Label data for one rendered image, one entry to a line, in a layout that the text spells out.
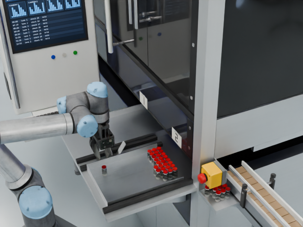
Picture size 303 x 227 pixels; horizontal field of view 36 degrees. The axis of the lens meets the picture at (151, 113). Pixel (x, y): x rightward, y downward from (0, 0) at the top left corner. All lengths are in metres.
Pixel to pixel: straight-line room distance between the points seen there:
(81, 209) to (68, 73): 0.99
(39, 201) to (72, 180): 1.61
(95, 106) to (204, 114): 0.41
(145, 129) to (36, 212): 0.78
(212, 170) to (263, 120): 0.30
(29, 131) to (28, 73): 0.99
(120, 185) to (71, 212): 1.20
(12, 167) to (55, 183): 1.59
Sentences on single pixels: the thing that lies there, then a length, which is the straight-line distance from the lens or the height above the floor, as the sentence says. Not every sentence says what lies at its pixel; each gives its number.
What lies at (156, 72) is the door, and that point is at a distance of 2.05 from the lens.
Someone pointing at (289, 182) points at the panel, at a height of 0.72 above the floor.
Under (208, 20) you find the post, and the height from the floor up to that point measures 1.62.
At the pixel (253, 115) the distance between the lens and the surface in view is 1.89.
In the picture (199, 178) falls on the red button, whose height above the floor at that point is 1.01.
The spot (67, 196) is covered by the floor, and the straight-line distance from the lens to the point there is 3.27.
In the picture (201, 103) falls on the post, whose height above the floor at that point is 1.30.
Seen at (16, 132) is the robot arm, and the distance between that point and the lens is 1.57.
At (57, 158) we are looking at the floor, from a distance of 3.60.
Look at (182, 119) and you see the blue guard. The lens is 1.90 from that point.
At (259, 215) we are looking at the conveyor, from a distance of 1.83.
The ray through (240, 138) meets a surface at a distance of 1.92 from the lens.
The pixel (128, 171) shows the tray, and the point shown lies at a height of 0.88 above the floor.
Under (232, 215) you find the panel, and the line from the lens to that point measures 2.21.
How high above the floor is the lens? 2.22
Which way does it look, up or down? 34 degrees down
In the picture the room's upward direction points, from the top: 1 degrees counter-clockwise
